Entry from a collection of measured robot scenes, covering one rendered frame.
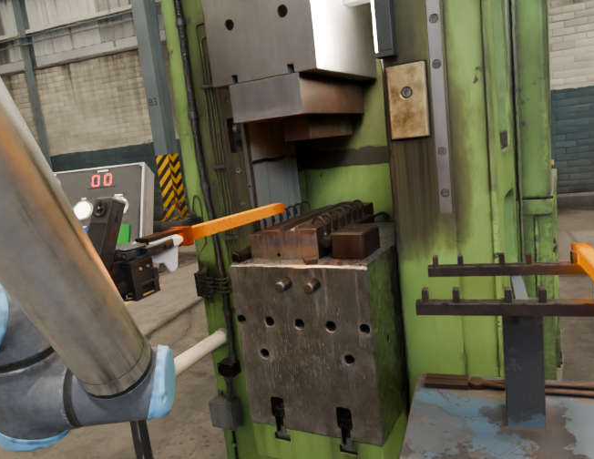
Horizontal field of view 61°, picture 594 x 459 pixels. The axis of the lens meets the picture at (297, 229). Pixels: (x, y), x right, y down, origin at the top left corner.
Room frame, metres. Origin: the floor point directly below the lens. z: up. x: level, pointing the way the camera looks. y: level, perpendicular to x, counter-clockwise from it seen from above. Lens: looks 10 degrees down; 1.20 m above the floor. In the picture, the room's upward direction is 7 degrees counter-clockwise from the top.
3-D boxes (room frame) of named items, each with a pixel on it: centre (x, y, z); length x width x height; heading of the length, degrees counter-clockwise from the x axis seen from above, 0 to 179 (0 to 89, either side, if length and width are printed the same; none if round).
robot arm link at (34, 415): (0.62, 0.36, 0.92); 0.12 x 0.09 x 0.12; 90
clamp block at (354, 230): (1.23, -0.14, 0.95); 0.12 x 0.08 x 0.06; 151
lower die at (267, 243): (1.45, -0.06, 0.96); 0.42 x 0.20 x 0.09; 151
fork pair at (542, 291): (0.81, -0.36, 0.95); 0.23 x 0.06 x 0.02; 159
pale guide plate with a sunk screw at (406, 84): (1.23, -0.30, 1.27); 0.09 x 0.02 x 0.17; 61
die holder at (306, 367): (1.43, -0.11, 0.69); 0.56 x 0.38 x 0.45; 151
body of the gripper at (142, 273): (0.77, 0.29, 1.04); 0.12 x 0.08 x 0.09; 151
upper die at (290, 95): (1.45, -0.06, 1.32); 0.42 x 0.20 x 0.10; 151
